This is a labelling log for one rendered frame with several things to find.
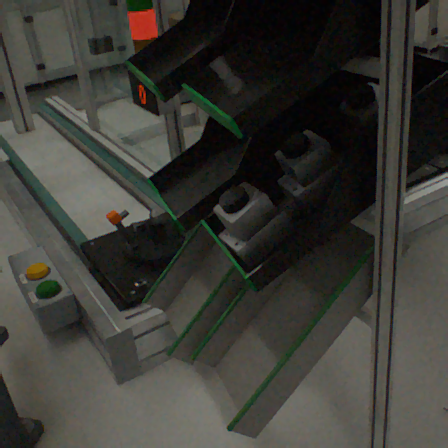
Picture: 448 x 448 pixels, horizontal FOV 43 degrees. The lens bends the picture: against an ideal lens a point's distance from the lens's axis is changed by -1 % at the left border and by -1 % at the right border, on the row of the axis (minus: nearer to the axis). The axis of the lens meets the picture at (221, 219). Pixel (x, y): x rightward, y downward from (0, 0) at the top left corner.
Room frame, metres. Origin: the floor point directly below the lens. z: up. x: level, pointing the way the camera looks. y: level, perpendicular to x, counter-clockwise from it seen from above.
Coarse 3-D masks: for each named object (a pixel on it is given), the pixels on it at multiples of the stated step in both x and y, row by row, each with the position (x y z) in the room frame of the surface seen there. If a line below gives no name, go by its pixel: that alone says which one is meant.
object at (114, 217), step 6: (114, 210) 0.89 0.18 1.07; (126, 210) 0.90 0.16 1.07; (108, 216) 0.88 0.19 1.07; (114, 216) 0.87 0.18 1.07; (120, 216) 0.88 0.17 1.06; (126, 216) 0.89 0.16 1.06; (114, 222) 0.87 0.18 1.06; (120, 222) 0.88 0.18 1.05; (120, 228) 0.88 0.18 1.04; (126, 234) 0.88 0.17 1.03; (126, 240) 0.88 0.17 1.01; (132, 240) 0.89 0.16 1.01
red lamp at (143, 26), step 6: (144, 12) 1.12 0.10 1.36; (150, 12) 1.13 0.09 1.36; (132, 18) 1.12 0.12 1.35; (138, 18) 1.12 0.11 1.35; (144, 18) 1.12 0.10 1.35; (150, 18) 1.12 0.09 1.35; (132, 24) 1.13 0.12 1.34; (138, 24) 1.12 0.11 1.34; (144, 24) 1.12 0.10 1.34; (150, 24) 1.12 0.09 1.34; (132, 30) 1.13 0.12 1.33; (138, 30) 1.12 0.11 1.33; (144, 30) 1.12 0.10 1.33; (150, 30) 1.12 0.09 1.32; (156, 30) 1.13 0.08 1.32; (132, 36) 1.13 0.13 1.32; (138, 36) 1.12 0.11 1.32; (144, 36) 1.12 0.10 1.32; (150, 36) 1.12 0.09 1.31
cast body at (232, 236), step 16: (224, 192) 0.52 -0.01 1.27; (240, 192) 0.50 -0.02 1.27; (256, 192) 0.51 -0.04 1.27; (224, 208) 0.50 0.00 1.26; (240, 208) 0.49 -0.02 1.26; (256, 208) 0.49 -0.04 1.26; (272, 208) 0.50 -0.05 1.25; (288, 208) 0.53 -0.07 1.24; (224, 224) 0.51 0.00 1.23; (240, 224) 0.48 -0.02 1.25; (256, 224) 0.49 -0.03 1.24; (272, 224) 0.50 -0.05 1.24; (288, 224) 0.51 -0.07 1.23; (224, 240) 0.51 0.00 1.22; (240, 240) 0.49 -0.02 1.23; (256, 240) 0.49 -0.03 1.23; (272, 240) 0.50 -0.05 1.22; (240, 256) 0.48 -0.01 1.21; (256, 256) 0.49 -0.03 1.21
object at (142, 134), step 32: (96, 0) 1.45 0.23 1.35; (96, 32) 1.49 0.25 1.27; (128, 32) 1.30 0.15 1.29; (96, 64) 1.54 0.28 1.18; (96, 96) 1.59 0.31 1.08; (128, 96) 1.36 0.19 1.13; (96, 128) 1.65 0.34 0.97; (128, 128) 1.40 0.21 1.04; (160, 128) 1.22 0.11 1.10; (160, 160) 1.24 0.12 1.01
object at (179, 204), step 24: (216, 144) 0.74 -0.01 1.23; (240, 144) 0.70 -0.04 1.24; (264, 144) 0.62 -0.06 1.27; (168, 168) 0.71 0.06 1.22; (192, 168) 0.71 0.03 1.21; (216, 168) 0.68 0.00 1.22; (240, 168) 0.61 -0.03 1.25; (264, 168) 0.62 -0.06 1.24; (168, 192) 0.69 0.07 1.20; (192, 192) 0.66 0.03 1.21; (216, 192) 0.60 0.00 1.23; (192, 216) 0.59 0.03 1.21
